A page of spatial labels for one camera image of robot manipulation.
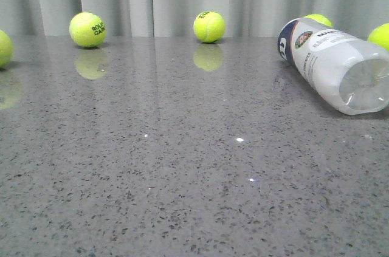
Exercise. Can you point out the clear Wilson tennis ball can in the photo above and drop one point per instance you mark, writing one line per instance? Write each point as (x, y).
(349, 73)

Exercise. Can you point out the centre yellow tennis ball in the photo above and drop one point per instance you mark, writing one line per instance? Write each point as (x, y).
(209, 26)

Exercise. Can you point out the Roland Garros yellow tennis ball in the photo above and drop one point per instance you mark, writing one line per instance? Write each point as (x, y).
(87, 30)

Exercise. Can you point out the Wilson 3 yellow tennis ball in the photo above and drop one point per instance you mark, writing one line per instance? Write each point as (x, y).
(320, 18)

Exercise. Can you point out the far-left yellow tennis ball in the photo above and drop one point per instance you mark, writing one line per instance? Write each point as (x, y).
(6, 48)

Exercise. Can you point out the far-right yellow tennis ball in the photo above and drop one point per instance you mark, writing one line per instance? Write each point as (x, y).
(380, 36)

